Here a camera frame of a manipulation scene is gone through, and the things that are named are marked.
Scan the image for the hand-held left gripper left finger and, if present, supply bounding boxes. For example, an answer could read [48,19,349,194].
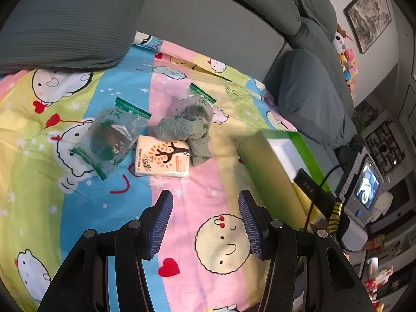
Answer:
[37,189,174,312]

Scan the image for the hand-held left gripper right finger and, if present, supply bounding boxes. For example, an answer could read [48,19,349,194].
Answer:
[238,190,374,312]

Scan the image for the tissue pack with tree print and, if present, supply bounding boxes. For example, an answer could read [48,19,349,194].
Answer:
[134,135,191,179]

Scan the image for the green box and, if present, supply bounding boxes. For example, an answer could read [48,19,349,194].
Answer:
[239,129,335,231]

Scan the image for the grey-green sock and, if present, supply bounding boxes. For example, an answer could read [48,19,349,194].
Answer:
[153,117,212,168]

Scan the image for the clear bag of brown fruit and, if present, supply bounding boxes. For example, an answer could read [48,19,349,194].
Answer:
[166,83,217,131]
[71,97,152,181]

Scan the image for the black display shelf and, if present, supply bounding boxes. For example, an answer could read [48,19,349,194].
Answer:
[364,117,408,171]

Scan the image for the cartoon printed blanket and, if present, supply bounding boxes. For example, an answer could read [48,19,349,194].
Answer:
[0,31,329,312]

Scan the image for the green potted plant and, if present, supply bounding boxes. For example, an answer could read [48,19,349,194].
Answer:
[353,101,379,134]

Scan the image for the grey cushion right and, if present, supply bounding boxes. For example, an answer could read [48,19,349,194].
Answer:
[263,49,363,152]

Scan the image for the pile of colourful plush toys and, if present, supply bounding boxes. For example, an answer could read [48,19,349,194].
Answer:
[331,24,358,103]

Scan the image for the grey sofa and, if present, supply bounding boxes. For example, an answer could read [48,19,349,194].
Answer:
[132,0,340,83]

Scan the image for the grey-blue pillow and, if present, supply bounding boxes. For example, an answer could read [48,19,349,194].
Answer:
[0,0,155,75]

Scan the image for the black cable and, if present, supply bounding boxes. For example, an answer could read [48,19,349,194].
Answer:
[304,164,345,233]

